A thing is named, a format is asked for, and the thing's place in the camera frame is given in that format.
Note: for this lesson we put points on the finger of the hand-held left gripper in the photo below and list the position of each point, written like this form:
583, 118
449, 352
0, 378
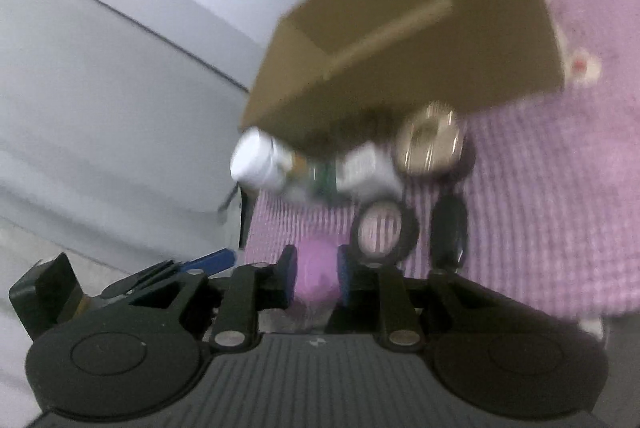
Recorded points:
212, 259

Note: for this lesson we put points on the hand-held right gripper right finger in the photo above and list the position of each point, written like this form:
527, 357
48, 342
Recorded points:
345, 283

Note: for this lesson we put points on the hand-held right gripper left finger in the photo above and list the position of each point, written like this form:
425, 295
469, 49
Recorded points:
288, 280

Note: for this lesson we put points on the purple plastic lid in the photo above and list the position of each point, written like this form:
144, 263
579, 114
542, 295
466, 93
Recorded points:
316, 273

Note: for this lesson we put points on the black tape roll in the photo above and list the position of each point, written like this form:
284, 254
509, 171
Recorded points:
409, 233

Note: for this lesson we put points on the white bottle with green label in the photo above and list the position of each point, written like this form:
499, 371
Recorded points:
255, 160

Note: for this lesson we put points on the white charger plug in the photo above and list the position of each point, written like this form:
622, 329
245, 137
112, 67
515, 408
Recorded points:
365, 167

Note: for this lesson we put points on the small black case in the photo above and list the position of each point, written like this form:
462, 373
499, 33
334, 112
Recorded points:
449, 228

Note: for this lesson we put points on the gold-lidded round jar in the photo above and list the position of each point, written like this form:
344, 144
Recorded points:
430, 142

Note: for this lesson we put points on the brown cardboard box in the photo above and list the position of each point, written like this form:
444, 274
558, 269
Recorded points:
400, 47

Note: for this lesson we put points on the purple checked blanket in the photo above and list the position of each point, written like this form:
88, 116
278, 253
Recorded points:
525, 208

